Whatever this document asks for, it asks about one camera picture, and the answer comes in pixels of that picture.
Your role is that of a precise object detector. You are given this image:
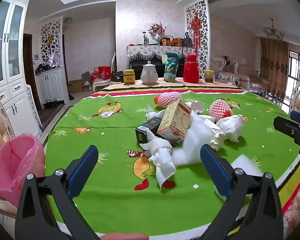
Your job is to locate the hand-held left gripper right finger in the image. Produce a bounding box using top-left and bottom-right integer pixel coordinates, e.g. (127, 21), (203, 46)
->
(200, 144), (284, 240)

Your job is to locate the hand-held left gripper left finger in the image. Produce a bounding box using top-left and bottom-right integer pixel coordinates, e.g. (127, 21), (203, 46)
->
(15, 145), (100, 240)

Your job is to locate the white foam wrap sheet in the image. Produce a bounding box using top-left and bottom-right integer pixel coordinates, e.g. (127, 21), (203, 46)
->
(171, 110), (227, 167)

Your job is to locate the pink foam fruit net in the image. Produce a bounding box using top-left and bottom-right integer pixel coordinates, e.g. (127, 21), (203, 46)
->
(209, 99), (233, 118)
(154, 92), (183, 109)

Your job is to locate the beige orange carton box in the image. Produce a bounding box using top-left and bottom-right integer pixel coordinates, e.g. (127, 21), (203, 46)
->
(157, 99), (192, 144)

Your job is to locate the white paper cup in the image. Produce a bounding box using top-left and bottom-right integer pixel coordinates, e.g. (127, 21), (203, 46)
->
(185, 101), (204, 113)

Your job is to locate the pink-lined trash bin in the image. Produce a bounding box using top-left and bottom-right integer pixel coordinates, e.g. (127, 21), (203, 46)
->
(0, 133), (45, 208)

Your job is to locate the black carton box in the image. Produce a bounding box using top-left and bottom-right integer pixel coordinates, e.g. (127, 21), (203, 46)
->
(135, 116), (164, 144)

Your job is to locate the person's left hand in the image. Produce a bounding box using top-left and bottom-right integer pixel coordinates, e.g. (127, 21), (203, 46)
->
(99, 233), (150, 240)

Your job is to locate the flat white foam sheet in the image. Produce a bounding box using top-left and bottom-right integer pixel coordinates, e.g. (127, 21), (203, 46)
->
(215, 154), (264, 202)

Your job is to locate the green printed tablecloth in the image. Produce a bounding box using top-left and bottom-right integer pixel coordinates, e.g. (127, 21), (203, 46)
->
(44, 79), (300, 237)

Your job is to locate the window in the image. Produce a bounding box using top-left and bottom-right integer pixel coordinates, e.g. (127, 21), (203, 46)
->
(287, 50), (300, 105)

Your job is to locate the crumpled white paper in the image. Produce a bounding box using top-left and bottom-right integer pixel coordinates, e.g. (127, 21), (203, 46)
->
(209, 114), (244, 152)

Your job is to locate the brown patterned curtain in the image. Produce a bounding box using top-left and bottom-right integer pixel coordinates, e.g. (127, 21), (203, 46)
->
(260, 37), (289, 100)

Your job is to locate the cream carved sofa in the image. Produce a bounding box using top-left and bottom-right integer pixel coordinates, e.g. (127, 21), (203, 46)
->
(210, 56), (262, 90)

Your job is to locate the white carved panel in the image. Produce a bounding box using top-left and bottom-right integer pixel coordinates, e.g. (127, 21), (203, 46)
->
(27, 84), (43, 132)

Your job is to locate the brown cardboard box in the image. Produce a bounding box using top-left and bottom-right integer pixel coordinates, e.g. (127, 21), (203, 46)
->
(67, 80), (84, 93)

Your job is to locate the white carved dining chair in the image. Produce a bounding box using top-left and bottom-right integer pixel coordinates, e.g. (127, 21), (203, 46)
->
(92, 52), (117, 93)

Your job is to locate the chandelier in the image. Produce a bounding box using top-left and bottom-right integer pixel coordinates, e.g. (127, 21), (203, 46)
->
(262, 19), (285, 40)

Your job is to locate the low white cabinet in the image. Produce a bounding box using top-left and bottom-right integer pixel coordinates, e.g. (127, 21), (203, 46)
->
(35, 66), (70, 105)

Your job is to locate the black bag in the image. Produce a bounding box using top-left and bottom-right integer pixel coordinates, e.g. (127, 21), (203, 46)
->
(111, 71), (124, 84)

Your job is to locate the large red gift bag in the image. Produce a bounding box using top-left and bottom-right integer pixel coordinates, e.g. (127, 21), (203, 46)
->
(97, 66), (111, 80)

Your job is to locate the yellow-lid brown jar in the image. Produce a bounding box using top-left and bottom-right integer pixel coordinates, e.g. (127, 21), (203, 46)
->
(123, 69), (135, 85)

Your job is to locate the red thermos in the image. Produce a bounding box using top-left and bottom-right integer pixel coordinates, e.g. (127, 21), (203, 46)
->
(183, 54), (200, 83)

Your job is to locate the tall white glass-door cabinet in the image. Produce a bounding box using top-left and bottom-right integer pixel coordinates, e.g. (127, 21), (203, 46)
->
(0, 0), (43, 140)

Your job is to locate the dark clutter pile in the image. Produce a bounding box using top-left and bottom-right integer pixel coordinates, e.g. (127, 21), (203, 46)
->
(35, 62), (60, 74)

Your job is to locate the green snack bag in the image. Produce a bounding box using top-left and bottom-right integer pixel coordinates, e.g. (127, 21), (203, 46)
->
(164, 53), (179, 83)

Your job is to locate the white ceramic teapot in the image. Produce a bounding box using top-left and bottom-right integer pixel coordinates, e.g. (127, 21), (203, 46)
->
(140, 64), (158, 85)

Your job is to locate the white lattice screen with knot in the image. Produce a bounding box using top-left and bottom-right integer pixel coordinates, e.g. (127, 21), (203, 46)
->
(186, 0), (210, 77)

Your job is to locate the black piano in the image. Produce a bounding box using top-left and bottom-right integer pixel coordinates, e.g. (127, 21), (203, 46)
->
(129, 55), (188, 79)

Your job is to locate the dark wooden door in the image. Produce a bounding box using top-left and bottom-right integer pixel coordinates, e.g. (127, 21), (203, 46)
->
(23, 33), (43, 110)

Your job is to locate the white lattice screen gold ornament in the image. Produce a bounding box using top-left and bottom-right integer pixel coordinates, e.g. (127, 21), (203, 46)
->
(41, 17), (63, 68)

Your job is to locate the black handbag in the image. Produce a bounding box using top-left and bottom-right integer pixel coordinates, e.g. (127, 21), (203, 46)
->
(182, 32), (193, 47)

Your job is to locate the floral lace piano cover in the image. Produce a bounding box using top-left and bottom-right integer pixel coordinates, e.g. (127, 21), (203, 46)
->
(127, 45), (192, 62)

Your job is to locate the blue white flower vase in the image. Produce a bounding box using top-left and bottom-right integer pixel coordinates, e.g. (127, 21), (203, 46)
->
(148, 22), (167, 45)

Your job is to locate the red knot wall ornament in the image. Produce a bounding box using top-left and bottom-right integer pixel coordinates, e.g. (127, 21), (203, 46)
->
(190, 12), (202, 48)

